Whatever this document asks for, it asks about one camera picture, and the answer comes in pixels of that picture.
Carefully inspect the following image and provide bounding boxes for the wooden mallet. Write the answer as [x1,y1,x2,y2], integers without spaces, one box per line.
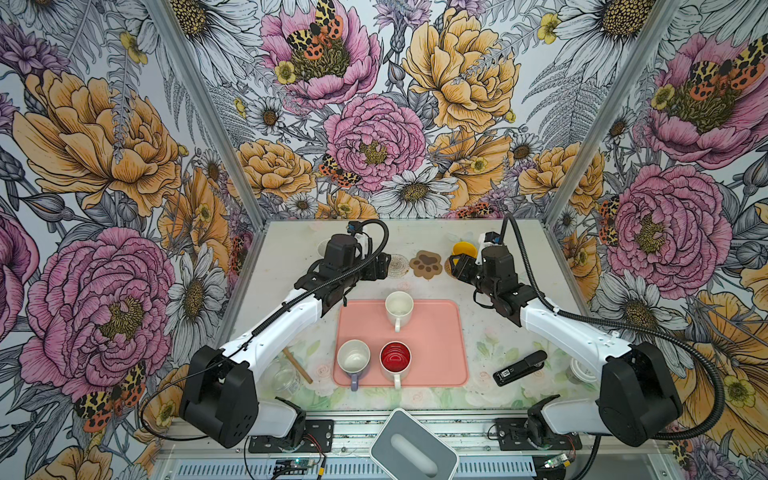
[282,348,313,384]

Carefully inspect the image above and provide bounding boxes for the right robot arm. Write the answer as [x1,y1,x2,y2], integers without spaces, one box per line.
[447,245,682,447]

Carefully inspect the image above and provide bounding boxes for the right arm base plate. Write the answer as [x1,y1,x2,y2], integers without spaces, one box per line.
[486,418,583,451]

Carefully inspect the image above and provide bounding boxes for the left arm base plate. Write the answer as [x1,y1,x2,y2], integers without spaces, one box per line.
[247,419,335,454]

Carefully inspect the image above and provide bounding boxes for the clear glass jar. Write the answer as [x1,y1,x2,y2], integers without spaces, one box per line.
[271,363,302,398]

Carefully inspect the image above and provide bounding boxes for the black stapler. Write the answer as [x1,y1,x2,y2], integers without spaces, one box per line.
[492,350,548,387]

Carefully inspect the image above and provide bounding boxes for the grey tissue box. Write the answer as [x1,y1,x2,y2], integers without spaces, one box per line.
[370,408,459,480]

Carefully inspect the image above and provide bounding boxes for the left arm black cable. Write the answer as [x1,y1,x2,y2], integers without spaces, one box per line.
[137,218,391,443]

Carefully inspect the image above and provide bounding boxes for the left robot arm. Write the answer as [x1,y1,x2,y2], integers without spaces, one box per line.
[179,221,391,449]

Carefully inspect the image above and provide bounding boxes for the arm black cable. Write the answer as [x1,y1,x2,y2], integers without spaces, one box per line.
[500,212,727,480]
[137,218,391,443]

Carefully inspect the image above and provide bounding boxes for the paw shaped cork coaster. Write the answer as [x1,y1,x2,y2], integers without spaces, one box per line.
[409,250,443,280]

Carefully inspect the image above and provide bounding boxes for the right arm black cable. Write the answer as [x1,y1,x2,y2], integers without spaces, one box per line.
[500,212,727,480]

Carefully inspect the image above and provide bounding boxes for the white mug purple handle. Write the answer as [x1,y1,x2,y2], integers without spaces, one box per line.
[337,339,371,392]

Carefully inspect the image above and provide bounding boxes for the red inside white mug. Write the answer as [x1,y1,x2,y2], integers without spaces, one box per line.
[379,341,412,389]

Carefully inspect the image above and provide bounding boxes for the yellow mug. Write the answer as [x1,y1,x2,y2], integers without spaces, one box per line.
[452,241,478,259]

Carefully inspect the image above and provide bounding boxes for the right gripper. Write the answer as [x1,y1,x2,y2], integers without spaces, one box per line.
[449,252,499,298]

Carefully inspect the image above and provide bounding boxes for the pink tray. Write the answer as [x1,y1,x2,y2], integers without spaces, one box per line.
[336,299,469,388]

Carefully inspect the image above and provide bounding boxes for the white patterned round coaster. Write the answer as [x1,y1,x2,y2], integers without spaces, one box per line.
[388,254,410,278]

